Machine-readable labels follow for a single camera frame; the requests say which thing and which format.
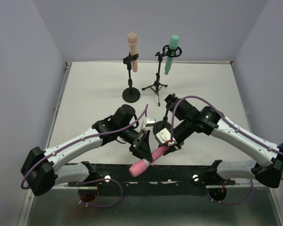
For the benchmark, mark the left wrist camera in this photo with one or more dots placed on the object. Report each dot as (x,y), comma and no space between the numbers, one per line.
(149,122)

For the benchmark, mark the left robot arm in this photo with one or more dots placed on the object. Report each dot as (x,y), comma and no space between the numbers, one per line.
(101,133)

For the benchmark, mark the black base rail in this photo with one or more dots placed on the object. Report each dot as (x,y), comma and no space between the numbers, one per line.
(157,180)

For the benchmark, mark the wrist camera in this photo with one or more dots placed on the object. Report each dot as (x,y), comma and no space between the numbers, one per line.
(149,122)
(164,137)

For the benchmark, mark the beige microphone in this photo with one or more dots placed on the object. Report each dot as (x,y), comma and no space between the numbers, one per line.
(132,41)

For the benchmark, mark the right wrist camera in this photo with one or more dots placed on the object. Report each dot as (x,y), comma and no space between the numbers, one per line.
(164,137)

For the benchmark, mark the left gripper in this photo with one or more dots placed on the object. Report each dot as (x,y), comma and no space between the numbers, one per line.
(139,140)

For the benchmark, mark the black round-base clip stand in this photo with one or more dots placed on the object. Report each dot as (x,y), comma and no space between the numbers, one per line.
(130,94)

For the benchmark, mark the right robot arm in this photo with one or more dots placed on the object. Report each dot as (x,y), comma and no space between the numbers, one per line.
(266,164)

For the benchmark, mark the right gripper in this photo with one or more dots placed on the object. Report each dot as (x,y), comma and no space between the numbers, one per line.
(175,144)

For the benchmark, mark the green toy microphone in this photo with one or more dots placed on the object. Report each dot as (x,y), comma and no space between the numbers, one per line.
(172,47)

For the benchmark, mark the aluminium frame extrusion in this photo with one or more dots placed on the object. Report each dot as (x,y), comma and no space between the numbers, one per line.
(38,169)

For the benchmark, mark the black tripod shock-mount stand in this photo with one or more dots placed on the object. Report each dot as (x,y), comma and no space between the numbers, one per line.
(156,86)

